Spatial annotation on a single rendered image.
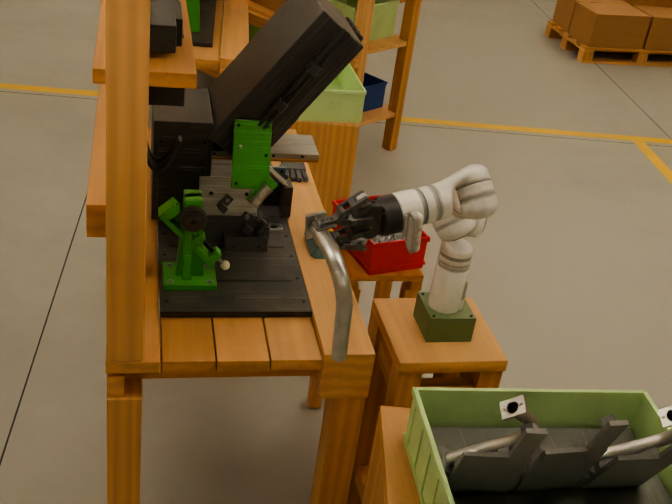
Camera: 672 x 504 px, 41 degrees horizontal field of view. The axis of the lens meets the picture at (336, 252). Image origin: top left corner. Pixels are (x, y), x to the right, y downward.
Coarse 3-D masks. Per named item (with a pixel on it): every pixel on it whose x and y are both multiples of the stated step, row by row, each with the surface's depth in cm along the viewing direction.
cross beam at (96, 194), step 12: (96, 120) 256; (96, 132) 249; (96, 144) 243; (96, 156) 236; (96, 168) 231; (96, 180) 225; (96, 192) 219; (96, 204) 214; (96, 216) 216; (96, 228) 217
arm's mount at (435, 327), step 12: (420, 300) 261; (420, 312) 261; (432, 312) 255; (456, 312) 257; (468, 312) 258; (420, 324) 261; (432, 324) 253; (444, 324) 254; (456, 324) 255; (468, 324) 256; (432, 336) 256; (444, 336) 256; (456, 336) 257; (468, 336) 258
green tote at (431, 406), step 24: (432, 408) 223; (456, 408) 224; (480, 408) 225; (528, 408) 227; (552, 408) 228; (576, 408) 229; (600, 408) 231; (624, 408) 232; (648, 408) 227; (408, 432) 224; (648, 432) 227; (408, 456) 223; (432, 456) 201; (432, 480) 202
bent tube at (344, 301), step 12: (312, 216) 163; (324, 216) 164; (312, 228) 163; (324, 240) 160; (324, 252) 159; (336, 252) 159; (336, 264) 158; (336, 276) 158; (348, 276) 158; (336, 288) 158; (348, 288) 158; (336, 300) 160; (348, 300) 159; (336, 312) 162; (348, 312) 161; (336, 324) 164; (348, 324) 164; (336, 336) 166; (348, 336) 167; (336, 348) 169; (336, 360) 172
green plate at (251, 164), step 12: (240, 120) 270; (252, 120) 271; (240, 132) 271; (252, 132) 272; (264, 132) 273; (240, 144) 272; (252, 144) 273; (264, 144) 274; (240, 156) 273; (252, 156) 274; (264, 156) 275; (240, 168) 274; (252, 168) 275; (264, 168) 276; (240, 180) 275; (252, 180) 276
